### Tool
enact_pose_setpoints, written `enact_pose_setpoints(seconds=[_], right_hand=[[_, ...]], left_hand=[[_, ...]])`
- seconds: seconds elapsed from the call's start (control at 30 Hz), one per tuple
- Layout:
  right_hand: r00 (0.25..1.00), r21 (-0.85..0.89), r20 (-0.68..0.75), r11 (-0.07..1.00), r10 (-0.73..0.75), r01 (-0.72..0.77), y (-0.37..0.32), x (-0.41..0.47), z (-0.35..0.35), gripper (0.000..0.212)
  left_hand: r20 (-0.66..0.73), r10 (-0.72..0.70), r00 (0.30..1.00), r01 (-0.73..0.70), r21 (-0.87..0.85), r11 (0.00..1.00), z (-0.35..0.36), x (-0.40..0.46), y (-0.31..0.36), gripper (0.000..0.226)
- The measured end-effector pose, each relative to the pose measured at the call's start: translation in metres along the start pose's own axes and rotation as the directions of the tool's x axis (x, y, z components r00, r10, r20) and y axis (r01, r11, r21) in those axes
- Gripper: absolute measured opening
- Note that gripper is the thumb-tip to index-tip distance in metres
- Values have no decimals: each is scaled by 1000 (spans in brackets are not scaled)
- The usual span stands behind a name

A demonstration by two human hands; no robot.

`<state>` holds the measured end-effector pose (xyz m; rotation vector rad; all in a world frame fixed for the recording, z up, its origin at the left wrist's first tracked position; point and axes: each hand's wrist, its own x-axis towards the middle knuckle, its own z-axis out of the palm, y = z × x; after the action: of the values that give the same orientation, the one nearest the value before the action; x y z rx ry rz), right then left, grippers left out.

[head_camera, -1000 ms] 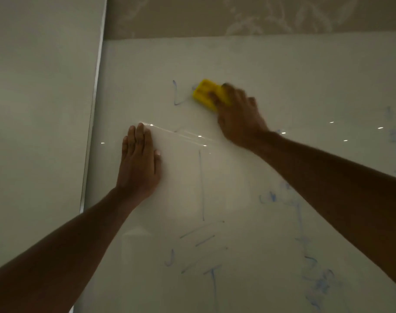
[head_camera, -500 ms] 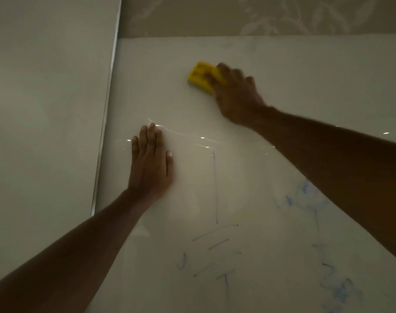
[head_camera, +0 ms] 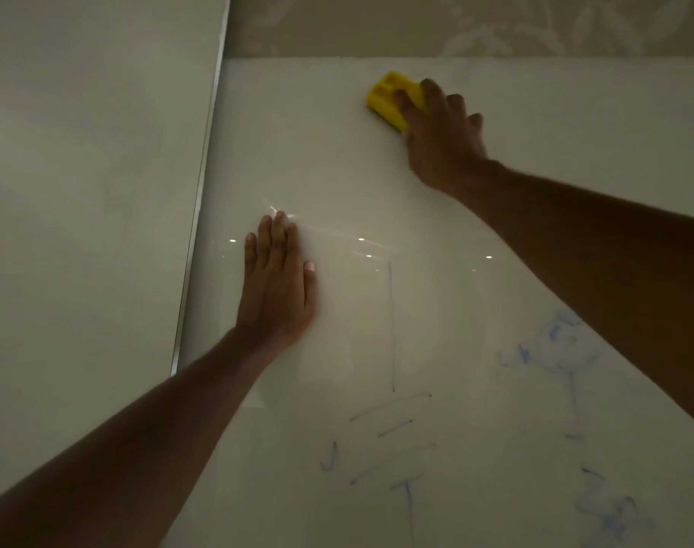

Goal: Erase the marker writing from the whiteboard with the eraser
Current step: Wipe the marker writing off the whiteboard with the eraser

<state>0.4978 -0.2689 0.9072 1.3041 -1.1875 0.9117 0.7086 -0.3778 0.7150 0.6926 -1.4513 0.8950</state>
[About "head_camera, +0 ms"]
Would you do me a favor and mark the person's left hand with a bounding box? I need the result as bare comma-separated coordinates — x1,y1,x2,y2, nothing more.
234,211,319,352

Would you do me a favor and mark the person's right hand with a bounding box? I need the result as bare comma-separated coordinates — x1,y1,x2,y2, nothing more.
394,78,497,192

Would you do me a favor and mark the yellow whiteboard eraser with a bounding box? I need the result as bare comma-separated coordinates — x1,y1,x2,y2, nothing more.
366,72,429,132

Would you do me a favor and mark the person's right forearm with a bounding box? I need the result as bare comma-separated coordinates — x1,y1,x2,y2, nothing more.
458,158,694,435

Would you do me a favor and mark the person's left forearm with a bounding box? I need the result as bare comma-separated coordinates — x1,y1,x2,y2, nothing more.
0,328,282,548

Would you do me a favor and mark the silver metal trim strip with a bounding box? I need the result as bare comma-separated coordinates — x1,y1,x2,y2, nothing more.
170,0,233,378

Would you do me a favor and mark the white glossy whiteboard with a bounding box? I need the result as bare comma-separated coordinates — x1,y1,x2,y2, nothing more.
163,56,694,548

